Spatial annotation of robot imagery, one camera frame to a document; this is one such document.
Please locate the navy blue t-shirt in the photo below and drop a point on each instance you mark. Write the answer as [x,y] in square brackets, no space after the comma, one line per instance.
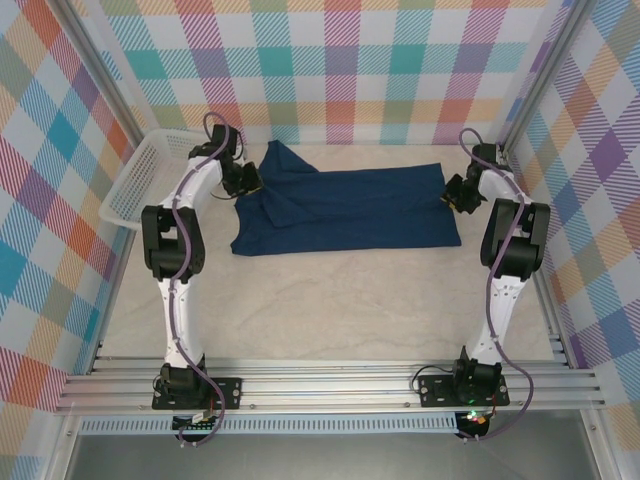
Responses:
[350,210]

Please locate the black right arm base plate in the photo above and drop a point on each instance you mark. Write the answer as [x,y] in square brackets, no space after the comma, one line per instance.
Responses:
[435,390]

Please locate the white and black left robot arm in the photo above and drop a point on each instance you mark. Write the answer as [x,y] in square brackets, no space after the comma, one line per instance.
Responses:
[187,320]

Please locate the white plastic mesh basket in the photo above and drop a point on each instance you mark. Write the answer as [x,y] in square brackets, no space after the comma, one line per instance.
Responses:
[135,185]

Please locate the aluminium frame post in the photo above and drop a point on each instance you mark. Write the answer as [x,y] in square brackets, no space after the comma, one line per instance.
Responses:
[102,65]
[547,65]

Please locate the small circuit board with connector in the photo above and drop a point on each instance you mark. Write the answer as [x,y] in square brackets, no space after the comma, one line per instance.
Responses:
[195,425]

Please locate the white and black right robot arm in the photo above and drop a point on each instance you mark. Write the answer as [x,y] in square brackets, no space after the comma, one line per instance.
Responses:
[505,310]

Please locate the small circuit board with LED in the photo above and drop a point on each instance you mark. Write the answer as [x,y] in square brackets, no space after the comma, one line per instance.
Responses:
[475,422]

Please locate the aluminium side rail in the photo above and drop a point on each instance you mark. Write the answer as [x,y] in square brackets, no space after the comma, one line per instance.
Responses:
[552,325]
[112,300]

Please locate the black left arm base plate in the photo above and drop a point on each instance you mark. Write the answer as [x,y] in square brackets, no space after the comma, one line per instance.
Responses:
[227,392]

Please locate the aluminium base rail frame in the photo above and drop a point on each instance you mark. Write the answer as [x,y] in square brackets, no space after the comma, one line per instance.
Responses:
[325,385]

